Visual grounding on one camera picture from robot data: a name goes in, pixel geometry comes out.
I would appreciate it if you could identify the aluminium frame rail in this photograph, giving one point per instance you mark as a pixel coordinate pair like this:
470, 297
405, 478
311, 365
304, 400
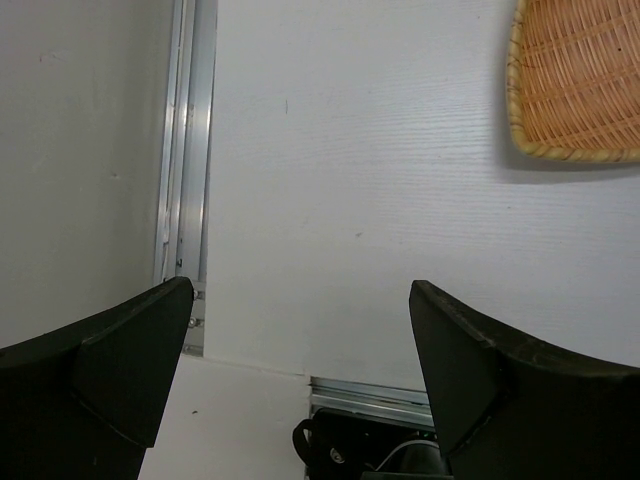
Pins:
384, 404
182, 210

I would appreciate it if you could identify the woven triangular fruit basket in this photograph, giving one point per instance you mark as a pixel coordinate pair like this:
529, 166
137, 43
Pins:
572, 81

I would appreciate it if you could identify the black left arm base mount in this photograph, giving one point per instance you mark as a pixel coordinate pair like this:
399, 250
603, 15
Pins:
336, 445

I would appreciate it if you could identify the left aluminium frame rail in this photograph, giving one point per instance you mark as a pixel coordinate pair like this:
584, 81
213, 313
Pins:
182, 210

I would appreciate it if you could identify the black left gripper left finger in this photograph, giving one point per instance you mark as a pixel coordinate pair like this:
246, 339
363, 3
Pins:
86, 401

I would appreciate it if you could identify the white front cover board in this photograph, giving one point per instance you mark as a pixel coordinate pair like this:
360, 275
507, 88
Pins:
225, 421

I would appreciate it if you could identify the front aluminium frame rail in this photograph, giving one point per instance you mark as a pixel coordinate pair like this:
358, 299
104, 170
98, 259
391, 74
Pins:
384, 404

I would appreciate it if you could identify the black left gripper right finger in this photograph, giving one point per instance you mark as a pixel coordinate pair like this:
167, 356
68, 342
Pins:
507, 405

